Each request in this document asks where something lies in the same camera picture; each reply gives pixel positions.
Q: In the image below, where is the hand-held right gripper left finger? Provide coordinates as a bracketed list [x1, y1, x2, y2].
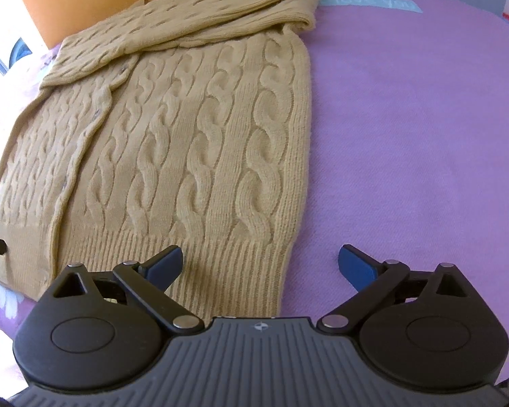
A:
[51, 245, 198, 333]

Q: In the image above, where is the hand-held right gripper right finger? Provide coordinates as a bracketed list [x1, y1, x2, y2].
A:
[318, 244, 472, 331]

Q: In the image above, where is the beige cable-knit cardigan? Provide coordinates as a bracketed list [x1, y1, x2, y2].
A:
[0, 0, 324, 318]

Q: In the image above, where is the purple printed blanket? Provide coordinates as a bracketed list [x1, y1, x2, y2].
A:
[0, 0, 509, 391]

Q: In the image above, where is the white washing machine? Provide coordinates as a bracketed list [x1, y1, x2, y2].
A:
[0, 0, 47, 75]

